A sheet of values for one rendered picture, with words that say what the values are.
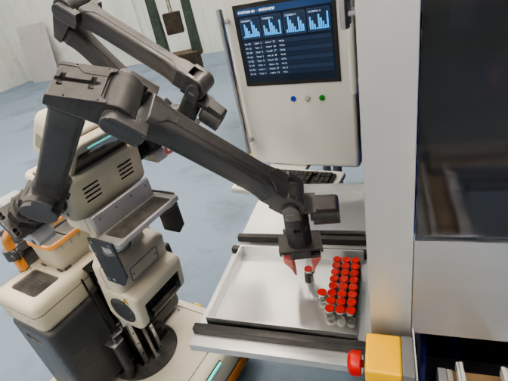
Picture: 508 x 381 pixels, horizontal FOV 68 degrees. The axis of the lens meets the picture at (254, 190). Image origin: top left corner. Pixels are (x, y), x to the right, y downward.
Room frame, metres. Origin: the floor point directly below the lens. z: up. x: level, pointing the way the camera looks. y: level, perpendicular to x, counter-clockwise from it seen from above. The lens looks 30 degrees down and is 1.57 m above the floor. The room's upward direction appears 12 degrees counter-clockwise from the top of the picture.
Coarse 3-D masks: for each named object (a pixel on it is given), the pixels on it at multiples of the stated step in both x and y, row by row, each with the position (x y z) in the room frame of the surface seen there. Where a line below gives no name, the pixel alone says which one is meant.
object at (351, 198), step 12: (312, 192) 1.12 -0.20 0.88; (324, 192) 1.10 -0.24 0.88; (336, 192) 1.09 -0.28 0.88; (348, 192) 1.07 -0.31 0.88; (360, 192) 1.06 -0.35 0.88; (348, 204) 1.00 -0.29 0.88; (360, 204) 0.99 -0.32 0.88; (348, 216) 0.94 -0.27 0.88; (360, 216) 0.93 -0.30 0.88; (312, 228) 0.92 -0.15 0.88; (324, 228) 0.90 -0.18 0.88; (336, 228) 0.89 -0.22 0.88; (348, 228) 0.88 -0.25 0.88; (360, 228) 0.87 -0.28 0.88
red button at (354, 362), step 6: (348, 354) 0.39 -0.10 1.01; (354, 354) 0.39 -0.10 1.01; (360, 354) 0.39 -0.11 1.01; (348, 360) 0.38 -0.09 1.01; (354, 360) 0.38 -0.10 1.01; (360, 360) 0.38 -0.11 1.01; (348, 366) 0.38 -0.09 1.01; (354, 366) 0.37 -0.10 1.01; (360, 366) 0.37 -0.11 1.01; (348, 372) 0.38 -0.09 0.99; (354, 372) 0.37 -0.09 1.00; (360, 372) 0.37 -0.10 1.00
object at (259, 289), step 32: (256, 256) 0.84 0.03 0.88; (352, 256) 0.74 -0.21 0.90; (224, 288) 0.73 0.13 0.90; (256, 288) 0.72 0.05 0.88; (288, 288) 0.70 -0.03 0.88; (320, 288) 0.67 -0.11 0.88; (224, 320) 0.61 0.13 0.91; (256, 320) 0.62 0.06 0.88; (288, 320) 0.60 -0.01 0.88; (320, 320) 0.58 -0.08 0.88
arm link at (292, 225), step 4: (304, 216) 0.68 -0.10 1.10; (312, 216) 0.68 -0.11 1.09; (284, 220) 0.70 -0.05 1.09; (304, 220) 0.68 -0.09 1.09; (308, 220) 0.70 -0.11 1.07; (312, 220) 0.68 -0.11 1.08; (284, 224) 0.70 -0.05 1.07; (288, 224) 0.69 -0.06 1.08; (292, 224) 0.68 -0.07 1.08; (296, 224) 0.68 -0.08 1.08; (300, 224) 0.68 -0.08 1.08; (304, 224) 0.68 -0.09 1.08; (292, 228) 0.68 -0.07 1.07; (296, 228) 0.68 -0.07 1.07; (300, 228) 0.68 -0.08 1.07
